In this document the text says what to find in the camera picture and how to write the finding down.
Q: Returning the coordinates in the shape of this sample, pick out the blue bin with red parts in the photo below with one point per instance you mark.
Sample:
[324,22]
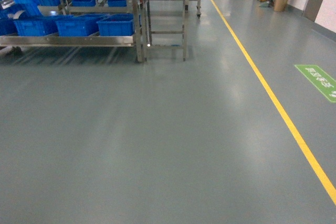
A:
[117,25]

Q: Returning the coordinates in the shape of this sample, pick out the blue bin lower middle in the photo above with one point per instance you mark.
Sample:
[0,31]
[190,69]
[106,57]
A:
[79,26]

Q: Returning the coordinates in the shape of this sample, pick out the stainless steel side table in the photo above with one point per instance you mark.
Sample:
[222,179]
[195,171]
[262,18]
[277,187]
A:
[164,25]

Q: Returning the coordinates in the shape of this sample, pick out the blue bin lower left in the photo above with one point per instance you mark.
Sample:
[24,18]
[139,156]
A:
[38,25]

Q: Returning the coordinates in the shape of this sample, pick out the green floor sign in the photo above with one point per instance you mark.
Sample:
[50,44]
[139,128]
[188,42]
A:
[320,79]

